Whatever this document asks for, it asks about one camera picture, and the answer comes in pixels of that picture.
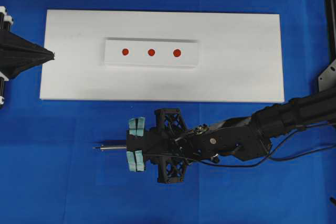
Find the red dot mark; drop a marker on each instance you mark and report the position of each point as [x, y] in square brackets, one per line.
[125, 51]
[177, 53]
[151, 52]

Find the small white raised board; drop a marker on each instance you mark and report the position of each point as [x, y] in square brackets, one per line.
[138, 53]

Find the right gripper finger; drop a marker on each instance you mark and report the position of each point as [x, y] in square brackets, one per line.
[137, 159]
[137, 135]

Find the black truss camera mount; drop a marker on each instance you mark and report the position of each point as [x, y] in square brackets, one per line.
[169, 172]

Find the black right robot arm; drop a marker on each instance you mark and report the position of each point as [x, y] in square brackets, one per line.
[250, 137]

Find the middle red dot mark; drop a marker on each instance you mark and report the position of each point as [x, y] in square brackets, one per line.
[151, 52]

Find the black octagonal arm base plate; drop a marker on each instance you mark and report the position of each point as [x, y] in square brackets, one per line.
[327, 79]

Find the left red dot mark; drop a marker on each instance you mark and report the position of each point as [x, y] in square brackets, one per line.
[125, 51]

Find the right red dot mark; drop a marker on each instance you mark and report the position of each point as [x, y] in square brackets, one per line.
[177, 53]

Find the large white foam board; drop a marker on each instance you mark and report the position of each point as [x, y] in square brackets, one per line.
[240, 57]

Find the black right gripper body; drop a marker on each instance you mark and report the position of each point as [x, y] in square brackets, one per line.
[173, 143]

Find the black aluminium frame rail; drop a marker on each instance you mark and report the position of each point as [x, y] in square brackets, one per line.
[330, 15]

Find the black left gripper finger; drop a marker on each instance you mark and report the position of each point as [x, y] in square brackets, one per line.
[12, 42]
[12, 66]

